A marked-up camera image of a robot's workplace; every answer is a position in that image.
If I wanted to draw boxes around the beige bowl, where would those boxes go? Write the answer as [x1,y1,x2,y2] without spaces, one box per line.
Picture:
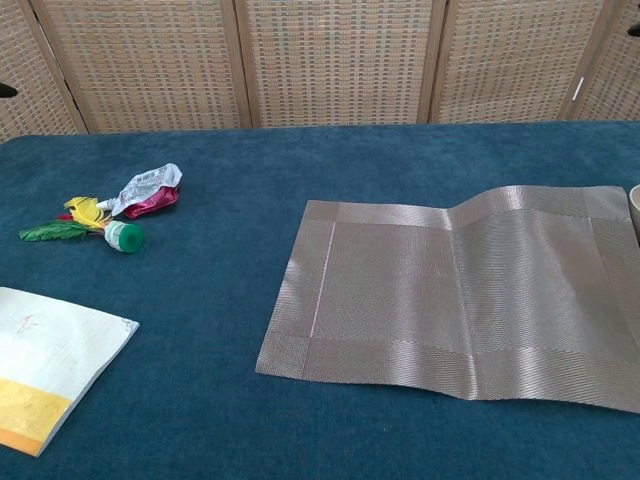
[628,184,640,236]

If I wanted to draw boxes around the brown woven placemat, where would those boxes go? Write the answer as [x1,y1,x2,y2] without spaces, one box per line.
[253,184,640,414]

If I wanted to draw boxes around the crumpled silver and pink pouch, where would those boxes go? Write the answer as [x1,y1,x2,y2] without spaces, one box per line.
[96,162,183,220]

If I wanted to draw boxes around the feather shuttlecock with green base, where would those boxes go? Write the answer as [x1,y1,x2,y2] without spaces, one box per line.
[18,196,146,254]

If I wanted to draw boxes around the blue carpet table cover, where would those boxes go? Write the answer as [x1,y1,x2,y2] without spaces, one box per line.
[0,119,640,480]

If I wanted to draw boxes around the white and yellow book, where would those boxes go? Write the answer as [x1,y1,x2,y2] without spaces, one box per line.
[0,286,141,457]

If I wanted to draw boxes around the woven bamboo folding screen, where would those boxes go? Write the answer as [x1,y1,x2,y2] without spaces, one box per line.
[0,0,640,137]

